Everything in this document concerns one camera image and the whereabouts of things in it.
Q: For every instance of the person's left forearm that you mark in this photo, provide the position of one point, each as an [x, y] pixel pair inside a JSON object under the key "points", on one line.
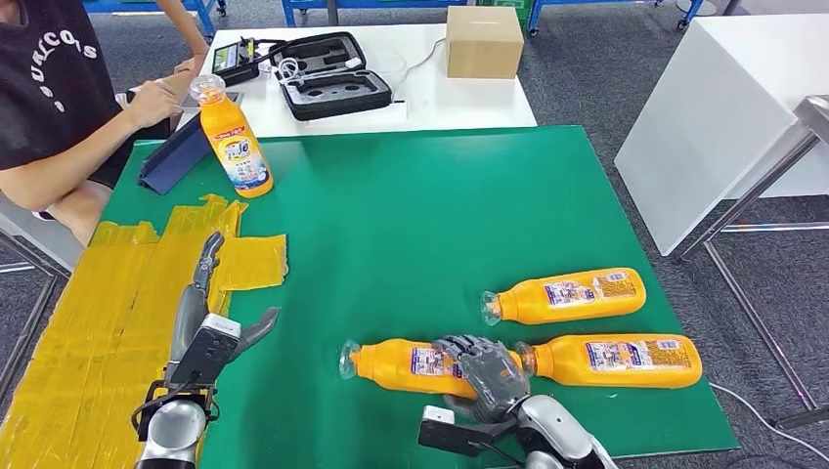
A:
{"points": [[181, 26]]}

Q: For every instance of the black device with green screen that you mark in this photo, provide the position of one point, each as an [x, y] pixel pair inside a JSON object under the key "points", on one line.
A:
{"points": [[232, 63]]}

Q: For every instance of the person's right forearm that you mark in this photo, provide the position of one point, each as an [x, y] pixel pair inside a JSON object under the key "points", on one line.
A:
{"points": [[65, 162]]}

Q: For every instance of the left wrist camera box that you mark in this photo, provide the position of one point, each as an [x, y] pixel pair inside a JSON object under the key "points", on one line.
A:
{"points": [[207, 349]]}

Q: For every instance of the cardboard box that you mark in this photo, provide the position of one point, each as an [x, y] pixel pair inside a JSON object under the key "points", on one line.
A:
{"points": [[484, 45]]}

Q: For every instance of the green table mat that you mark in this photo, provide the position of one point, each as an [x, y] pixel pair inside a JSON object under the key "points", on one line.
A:
{"points": [[421, 207]]}

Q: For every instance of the smartphone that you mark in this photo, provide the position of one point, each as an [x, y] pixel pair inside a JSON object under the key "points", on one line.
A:
{"points": [[234, 98]]}

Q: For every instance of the steel stand frame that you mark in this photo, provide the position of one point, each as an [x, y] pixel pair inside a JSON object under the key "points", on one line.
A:
{"points": [[758, 194]]}

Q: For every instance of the white cabinet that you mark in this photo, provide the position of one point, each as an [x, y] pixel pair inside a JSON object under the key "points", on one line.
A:
{"points": [[712, 120]]}

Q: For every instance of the black foam-lined case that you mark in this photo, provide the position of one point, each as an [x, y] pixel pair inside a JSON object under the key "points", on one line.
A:
{"points": [[337, 94]]}

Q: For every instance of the grey seat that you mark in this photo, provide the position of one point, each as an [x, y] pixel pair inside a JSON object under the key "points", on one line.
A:
{"points": [[32, 233]]}

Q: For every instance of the grey metal frame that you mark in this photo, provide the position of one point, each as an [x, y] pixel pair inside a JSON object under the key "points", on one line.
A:
{"points": [[32, 324]]}

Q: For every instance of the orange detergent bottle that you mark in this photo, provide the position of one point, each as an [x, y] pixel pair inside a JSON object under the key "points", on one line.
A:
{"points": [[236, 149], [388, 369], [622, 379], [576, 311]]}

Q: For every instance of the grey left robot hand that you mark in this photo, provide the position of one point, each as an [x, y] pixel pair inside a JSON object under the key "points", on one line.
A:
{"points": [[188, 311]]}

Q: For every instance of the person's left hand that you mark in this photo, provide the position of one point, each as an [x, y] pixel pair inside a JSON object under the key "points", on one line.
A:
{"points": [[191, 65]]}

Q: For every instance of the yellow tape patch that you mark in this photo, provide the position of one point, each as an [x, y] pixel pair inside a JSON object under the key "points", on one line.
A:
{"points": [[84, 336]]}

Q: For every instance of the blue metal cart frame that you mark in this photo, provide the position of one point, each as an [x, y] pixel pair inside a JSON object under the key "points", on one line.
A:
{"points": [[291, 10], [204, 13], [690, 13]]}

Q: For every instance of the person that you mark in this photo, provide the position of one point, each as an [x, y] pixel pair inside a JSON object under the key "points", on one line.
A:
{"points": [[45, 77]]}

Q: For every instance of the white table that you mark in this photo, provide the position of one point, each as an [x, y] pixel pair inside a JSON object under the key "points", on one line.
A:
{"points": [[453, 107]]}

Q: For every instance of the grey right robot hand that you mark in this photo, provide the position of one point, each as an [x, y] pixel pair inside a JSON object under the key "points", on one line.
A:
{"points": [[492, 382]]}

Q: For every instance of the person's right hand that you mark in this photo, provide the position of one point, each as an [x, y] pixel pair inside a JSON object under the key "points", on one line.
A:
{"points": [[155, 103]]}

